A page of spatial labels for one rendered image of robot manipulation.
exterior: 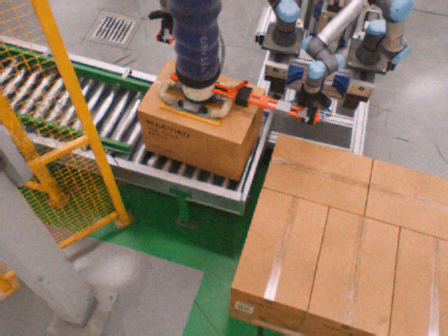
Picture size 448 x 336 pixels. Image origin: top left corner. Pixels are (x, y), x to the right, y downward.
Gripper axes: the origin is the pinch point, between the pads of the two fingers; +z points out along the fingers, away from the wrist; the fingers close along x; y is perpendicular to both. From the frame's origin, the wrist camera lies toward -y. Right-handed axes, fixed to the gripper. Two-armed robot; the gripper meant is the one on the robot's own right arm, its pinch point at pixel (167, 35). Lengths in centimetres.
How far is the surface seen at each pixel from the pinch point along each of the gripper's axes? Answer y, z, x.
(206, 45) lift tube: 37, -37, -33
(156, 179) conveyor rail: 16, 53, -61
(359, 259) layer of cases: 136, 53, -68
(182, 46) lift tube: 27, -34, -35
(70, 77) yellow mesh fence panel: -8, -38, -72
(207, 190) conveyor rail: 47, 48, -60
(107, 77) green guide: -42, 46, -7
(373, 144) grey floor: 139, 107, 48
